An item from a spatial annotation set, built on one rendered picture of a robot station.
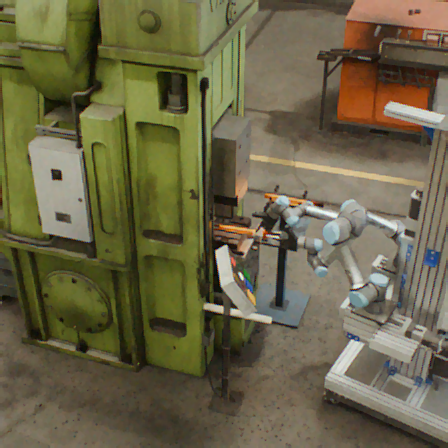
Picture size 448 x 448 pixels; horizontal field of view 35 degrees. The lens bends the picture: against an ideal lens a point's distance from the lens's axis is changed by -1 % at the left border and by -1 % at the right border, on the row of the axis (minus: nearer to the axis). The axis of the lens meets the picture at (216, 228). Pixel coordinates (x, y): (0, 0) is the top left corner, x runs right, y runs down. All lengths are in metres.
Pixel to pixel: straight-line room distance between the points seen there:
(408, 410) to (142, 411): 1.73
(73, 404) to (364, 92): 4.65
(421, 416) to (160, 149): 2.30
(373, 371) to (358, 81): 3.83
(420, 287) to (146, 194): 1.74
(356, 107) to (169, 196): 4.11
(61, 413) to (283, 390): 1.51
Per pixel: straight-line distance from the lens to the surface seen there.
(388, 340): 4.46
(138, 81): 3.98
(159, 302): 4.88
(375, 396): 4.83
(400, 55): 7.63
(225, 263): 4.19
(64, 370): 5.31
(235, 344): 5.23
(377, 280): 4.38
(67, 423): 4.99
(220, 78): 4.26
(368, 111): 8.08
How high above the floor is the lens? 3.79
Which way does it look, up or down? 36 degrees down
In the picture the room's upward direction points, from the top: straight up
